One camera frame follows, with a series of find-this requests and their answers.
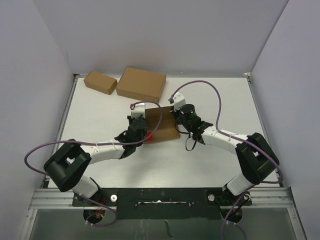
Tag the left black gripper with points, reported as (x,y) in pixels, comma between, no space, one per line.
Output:
(130,119)

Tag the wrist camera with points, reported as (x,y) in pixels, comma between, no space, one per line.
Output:
(137,110)
(177,100)

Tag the large closed cardboard box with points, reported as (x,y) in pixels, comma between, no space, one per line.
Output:
(141,84)

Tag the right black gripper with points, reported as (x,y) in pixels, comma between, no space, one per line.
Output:
(175,113)

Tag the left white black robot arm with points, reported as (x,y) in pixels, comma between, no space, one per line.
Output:
(67,166)

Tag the small closed cardboard box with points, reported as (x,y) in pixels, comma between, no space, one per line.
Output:
(100,82)

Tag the small red plastic block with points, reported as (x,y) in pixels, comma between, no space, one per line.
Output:
(149,136)

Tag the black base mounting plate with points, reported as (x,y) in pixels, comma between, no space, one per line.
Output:
(170,203)

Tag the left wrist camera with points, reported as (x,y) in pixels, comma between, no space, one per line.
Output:
(137,110)

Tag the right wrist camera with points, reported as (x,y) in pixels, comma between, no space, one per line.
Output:
(177,100)

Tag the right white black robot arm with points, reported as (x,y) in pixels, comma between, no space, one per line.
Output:
(256,158)

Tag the aluminium frame rail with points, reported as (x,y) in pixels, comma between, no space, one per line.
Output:
(51,198)

